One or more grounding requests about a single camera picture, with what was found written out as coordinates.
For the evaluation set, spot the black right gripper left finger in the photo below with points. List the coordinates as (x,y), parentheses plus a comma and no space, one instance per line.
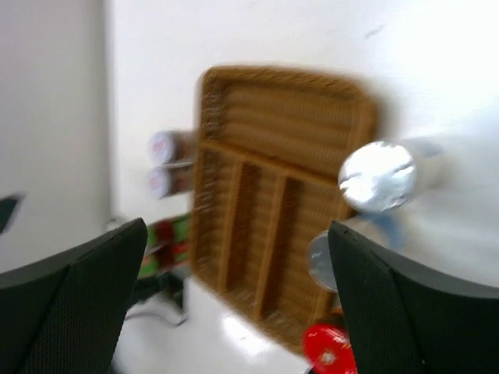
(64,314)

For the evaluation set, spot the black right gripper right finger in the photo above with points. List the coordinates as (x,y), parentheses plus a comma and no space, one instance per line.
(406,317)

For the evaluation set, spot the far red-lid sauce jar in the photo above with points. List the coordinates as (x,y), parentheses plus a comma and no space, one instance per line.
(327,346)

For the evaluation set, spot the near yellow-cap sauce bottle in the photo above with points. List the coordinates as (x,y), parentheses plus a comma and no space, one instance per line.
(167,259)

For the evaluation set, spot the yellow-cap sauce bottle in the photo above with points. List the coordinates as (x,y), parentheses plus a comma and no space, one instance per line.
(167,259)
(167,232)

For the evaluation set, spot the far yellow-cap sauce bottle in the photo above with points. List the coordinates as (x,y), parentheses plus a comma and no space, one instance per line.
(167,232)

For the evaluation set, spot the near grey-lid spice jar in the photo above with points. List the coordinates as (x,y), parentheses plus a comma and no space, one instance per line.
(170,180)

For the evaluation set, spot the grey-lid spice jar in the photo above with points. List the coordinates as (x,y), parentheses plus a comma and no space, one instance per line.
(170,180)
(172,146)

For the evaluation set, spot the far grey-lid spice jar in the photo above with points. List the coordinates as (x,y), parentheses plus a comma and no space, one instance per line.
(172,146)

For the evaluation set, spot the brown wicker divided tray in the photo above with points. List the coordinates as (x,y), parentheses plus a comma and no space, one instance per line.
(270,144)

